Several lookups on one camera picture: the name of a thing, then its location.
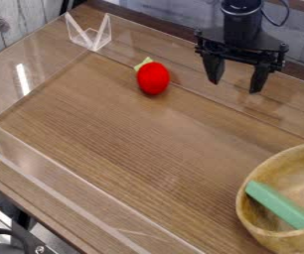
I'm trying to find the clear acrylic tray walls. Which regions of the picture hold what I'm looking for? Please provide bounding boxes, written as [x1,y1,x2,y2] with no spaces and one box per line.
[0,7,304,254]

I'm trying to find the green rectangular stick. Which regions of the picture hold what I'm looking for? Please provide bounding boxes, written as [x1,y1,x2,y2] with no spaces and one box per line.
[245,181,304,229]

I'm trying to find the brown wooden bowl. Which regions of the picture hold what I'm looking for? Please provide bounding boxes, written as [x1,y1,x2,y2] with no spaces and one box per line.
[236,144,304,254]

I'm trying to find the black metal bracket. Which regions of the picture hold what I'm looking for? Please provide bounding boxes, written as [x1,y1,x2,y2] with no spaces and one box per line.
[11,222,59,254]

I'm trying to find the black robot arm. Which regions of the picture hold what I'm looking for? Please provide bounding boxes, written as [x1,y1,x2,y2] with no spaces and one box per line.
[196,0,291,93]

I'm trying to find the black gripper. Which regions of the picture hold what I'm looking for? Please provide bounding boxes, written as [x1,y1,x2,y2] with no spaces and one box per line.
[196,27,289,93]

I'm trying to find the red plush strawberry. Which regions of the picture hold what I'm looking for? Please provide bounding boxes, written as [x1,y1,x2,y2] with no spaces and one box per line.
[134,57,170,95]

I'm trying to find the clear acrylic corner bracket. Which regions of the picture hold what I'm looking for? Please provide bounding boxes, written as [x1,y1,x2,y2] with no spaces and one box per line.
[66,13,111,52]

